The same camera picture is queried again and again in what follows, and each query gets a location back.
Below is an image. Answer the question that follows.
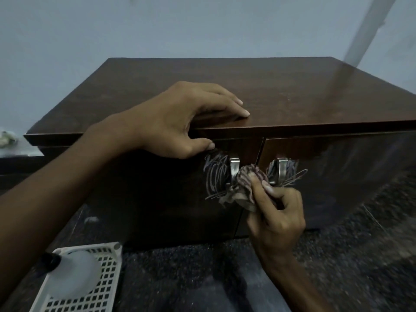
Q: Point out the white plastic lattice basket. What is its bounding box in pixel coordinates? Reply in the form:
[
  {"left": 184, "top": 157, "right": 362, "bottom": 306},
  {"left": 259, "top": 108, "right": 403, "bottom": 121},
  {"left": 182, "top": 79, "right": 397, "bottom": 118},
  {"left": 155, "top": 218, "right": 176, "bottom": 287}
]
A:
[{"left": 34, "top": 242, "right": 124, "bottom": 312}]

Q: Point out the person's right hand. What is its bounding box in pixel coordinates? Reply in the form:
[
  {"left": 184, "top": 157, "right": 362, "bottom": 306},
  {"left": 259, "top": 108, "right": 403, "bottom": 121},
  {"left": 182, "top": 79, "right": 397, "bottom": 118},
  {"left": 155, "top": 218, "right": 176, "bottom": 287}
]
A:
[{"left": 246, "top": 173, "right": 307, "bottom": 261}]

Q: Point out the white spray bottle black trigger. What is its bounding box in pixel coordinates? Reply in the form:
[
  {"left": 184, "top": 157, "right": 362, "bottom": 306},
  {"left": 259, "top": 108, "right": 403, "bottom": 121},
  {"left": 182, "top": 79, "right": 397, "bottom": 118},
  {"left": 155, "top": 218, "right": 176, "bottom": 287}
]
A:
[{"left": 36, "top": 250, "right": 102, "bottom": 300}]

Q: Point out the person's left hand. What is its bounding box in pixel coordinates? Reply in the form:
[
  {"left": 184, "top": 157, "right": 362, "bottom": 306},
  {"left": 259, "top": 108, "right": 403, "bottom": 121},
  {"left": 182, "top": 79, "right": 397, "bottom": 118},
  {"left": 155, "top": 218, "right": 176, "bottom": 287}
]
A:
[{"left": 125, "top": 81, "right": 251, "bottom": 160}]

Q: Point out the striped brown cleaning cloth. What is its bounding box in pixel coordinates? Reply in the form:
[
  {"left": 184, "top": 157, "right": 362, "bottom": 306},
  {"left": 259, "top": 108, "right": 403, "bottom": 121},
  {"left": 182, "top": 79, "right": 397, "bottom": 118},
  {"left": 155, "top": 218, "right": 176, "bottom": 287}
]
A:
[{"left": 218, "top": 164, "right": 261, "bottom": 213}]

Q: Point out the person's left forearm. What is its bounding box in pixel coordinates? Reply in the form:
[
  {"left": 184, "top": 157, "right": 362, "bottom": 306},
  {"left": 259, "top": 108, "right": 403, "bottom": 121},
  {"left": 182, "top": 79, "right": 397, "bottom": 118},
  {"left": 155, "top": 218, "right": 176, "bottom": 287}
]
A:
[{"left": 0, "top": 115, "right": 143, "bottom": 289}]

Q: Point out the curved metal door handle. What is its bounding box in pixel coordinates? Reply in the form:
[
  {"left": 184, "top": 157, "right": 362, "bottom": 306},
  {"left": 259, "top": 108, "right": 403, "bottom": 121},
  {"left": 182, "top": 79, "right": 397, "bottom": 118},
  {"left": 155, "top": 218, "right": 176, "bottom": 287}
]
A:
[
  {"left": 267, "top": 157, "right": 289, "bottom": 186},
  {"left": 229, "top": 156, "right": 242, "bottom": 186}
]

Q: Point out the dark wooden table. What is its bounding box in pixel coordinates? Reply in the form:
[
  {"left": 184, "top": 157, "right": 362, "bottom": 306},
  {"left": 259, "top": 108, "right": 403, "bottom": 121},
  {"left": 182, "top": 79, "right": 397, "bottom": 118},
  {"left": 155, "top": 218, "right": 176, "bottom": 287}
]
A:
[{"left": 23, "top": 56, "right": 416, "bottom": 147}]

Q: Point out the white plaster lump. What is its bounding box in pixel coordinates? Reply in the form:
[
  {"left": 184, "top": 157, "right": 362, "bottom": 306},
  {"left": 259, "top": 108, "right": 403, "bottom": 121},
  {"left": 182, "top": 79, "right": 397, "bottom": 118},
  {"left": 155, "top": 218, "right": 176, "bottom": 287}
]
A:
[{"left": 0, "top": 129, "right": 17, "bottom": 149}]

